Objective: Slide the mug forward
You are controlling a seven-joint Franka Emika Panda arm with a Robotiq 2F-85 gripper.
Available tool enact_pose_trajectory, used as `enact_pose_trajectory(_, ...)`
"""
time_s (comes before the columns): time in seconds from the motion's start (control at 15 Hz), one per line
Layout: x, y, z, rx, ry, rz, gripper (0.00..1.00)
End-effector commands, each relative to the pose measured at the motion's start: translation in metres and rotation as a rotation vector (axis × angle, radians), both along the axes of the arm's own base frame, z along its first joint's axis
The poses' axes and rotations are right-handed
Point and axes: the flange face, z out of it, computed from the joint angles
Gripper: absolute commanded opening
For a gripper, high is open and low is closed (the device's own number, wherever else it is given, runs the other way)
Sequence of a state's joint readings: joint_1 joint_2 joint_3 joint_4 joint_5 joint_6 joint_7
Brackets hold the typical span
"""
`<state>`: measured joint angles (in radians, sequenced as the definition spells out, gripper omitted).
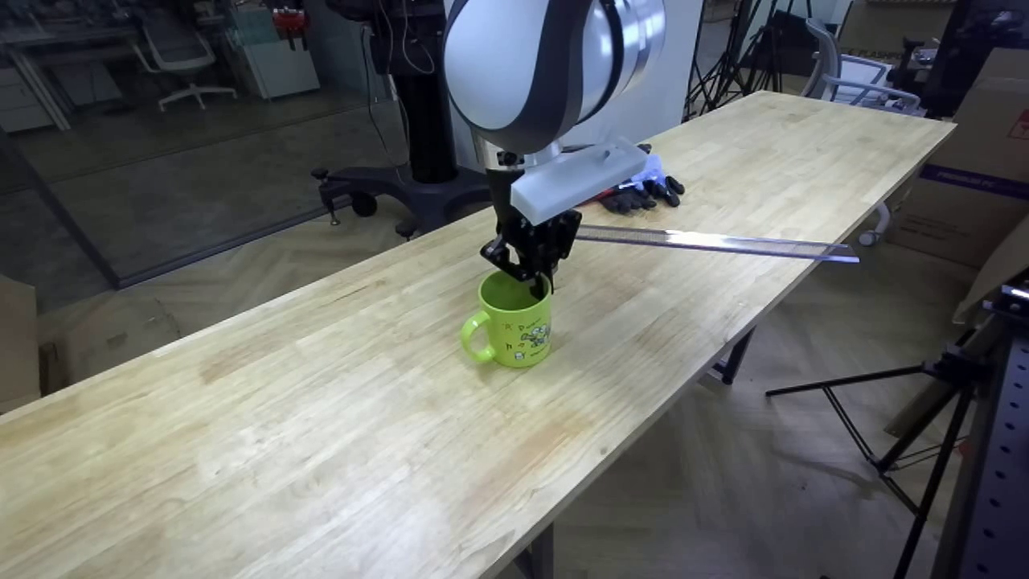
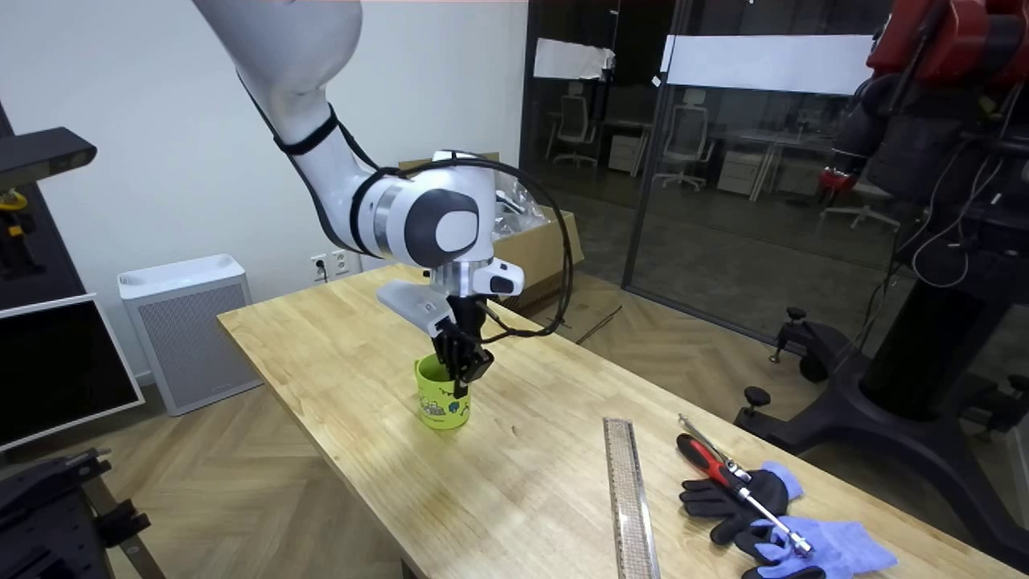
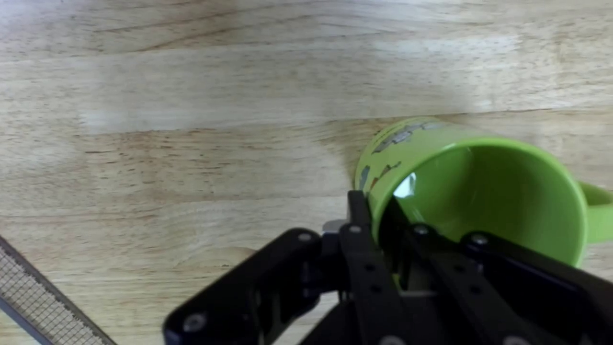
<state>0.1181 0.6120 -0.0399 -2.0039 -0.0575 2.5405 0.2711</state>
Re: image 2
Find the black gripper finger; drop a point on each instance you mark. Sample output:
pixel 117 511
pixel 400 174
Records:
pixel 445 357
pixel 476 367

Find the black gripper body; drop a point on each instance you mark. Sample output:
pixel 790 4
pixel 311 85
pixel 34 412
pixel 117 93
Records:
pixel 463 320

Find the green plastic mug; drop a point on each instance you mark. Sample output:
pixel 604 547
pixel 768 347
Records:
pixel 440 400

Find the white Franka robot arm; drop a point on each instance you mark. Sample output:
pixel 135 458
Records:
pixel 323 129

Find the long metal ruler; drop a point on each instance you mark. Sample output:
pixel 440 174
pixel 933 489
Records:
pixel 633 494

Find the white air purifier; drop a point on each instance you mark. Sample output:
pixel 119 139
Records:
pixel 186 333

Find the grey office chair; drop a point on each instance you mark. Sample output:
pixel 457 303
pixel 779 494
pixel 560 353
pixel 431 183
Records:
pixel 687 145

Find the black and purple work glove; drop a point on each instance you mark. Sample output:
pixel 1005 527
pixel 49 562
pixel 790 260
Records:
pixel 840 547
pixel 751 500

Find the black framed panel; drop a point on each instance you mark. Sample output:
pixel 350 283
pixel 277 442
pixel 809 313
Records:
pixel 52 372

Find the black stand equipment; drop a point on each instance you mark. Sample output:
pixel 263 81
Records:
pixel 59 519

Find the red robot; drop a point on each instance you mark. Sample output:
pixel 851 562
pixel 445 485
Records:
pixel 954 43

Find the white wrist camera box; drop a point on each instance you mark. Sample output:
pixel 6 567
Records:
pixel 499 279

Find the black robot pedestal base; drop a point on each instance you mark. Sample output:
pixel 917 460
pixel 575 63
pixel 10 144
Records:
pixel 911 396

